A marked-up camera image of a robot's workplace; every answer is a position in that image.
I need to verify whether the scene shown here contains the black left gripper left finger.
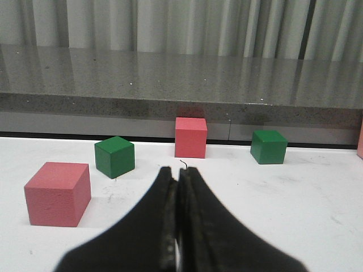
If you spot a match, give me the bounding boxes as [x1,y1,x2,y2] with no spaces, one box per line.
[55,167,177,271]

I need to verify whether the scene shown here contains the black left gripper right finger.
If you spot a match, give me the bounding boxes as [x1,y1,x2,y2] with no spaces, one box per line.
[177,167,307,271]

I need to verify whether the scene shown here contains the left green cube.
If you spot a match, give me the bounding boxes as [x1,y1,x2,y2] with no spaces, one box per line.
[94,136,135,179]

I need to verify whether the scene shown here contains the green cube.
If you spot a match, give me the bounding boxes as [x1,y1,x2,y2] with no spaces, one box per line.
[94,136,135,179]
[250,130,288,164]

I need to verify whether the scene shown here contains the near pink cube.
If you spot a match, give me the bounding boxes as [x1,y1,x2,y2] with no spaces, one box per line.
[24,162,91,227]

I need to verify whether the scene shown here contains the pink cube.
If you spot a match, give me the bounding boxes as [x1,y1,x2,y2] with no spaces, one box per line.
[175,117,208,159]
[24,162,91,227]

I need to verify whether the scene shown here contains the far pink cube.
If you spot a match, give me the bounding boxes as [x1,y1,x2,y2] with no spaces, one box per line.
[175,117,208,159]

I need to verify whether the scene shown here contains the right green cube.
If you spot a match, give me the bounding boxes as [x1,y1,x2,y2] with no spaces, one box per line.
[250,130,288,164]

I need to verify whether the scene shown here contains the pink plastic bin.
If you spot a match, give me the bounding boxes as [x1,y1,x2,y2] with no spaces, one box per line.
[357,122,363,158]

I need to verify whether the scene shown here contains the grey stone counter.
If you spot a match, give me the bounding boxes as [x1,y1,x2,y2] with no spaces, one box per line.
[1,45,362,145]

